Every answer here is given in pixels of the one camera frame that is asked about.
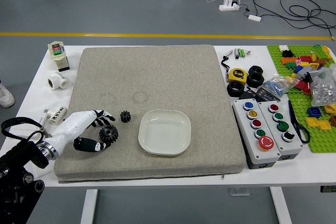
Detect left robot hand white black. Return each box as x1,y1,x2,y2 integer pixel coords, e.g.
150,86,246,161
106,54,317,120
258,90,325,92
48,109,116,157

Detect big black gear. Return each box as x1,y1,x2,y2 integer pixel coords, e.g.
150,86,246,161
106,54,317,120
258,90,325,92
99,125,119,145

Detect small black gear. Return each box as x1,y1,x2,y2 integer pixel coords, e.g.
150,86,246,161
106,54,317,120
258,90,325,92
120,110,132,123

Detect big black nut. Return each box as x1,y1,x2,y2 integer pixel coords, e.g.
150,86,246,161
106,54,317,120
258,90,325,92
247,72,265,87
227,81,246,97
248,65,264,76

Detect grey five-button control box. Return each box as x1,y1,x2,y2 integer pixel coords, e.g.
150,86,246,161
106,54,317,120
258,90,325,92
232,98,281,170

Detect grey four-button control box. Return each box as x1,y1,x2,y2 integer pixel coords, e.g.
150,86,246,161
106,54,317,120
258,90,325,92
257,100,303,161

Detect white labelled cylinder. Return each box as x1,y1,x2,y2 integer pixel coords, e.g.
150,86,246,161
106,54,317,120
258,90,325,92
43,104,69,125

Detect white pipe tee fitting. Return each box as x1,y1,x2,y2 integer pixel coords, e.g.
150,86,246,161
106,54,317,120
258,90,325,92
47,70,70,91

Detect white flat board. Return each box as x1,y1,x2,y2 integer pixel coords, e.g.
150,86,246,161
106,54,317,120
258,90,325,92
10,125,44,141

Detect person's white shoe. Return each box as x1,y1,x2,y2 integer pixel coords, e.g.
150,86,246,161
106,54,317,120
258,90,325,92
0,79,15,108

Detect white table leg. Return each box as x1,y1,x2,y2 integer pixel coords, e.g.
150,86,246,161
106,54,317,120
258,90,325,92
80,189,98,224
270,187,292,224

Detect white square plate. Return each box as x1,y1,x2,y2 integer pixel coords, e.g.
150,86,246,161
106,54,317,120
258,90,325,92
138,109,192,156

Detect grey-brown mat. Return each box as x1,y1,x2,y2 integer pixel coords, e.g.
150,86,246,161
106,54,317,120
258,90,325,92
54,45,247,183

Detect yellow tape measure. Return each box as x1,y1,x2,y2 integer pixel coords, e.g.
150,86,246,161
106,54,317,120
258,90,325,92
227,67,248,83

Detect small black device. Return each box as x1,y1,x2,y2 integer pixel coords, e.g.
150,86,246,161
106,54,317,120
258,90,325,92
239,90,259,101

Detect white power strip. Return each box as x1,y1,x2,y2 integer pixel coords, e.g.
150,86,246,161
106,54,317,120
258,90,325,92
219,0,241,12

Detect black printed card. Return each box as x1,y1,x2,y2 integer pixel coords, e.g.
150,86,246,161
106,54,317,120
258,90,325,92
256,87,281,103

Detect bag of blue parts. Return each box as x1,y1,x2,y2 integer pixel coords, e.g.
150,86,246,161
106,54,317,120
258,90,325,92
258,74,299,99

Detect black scissors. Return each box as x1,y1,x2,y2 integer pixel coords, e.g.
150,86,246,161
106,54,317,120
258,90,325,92
288,100,311,144

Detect green brick baseplate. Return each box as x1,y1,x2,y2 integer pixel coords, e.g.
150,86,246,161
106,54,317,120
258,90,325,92
267,44,336,154

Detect orange brick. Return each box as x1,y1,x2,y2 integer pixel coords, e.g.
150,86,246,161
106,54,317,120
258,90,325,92
281,56,299,65

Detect grey brick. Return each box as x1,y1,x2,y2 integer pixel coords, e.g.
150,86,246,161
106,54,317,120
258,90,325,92
299,66,317,79

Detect blue brick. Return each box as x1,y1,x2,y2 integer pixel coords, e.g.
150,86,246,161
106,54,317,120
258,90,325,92
307,106,322,118

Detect bag of silver nuts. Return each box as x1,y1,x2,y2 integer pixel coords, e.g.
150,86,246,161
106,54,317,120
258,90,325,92
309,63,336,106

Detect cream switch box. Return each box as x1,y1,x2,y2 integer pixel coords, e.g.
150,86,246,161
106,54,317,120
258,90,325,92
47,41,70,72

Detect silver stick with black lanyard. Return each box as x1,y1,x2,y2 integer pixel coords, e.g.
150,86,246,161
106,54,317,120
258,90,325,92
221,49,234,80

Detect metal bracket under table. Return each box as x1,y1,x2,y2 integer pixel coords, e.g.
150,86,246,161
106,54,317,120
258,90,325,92
228,187,250,196

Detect black floor cable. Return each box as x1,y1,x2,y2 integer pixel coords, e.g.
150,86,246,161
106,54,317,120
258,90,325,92
279,0,336,38

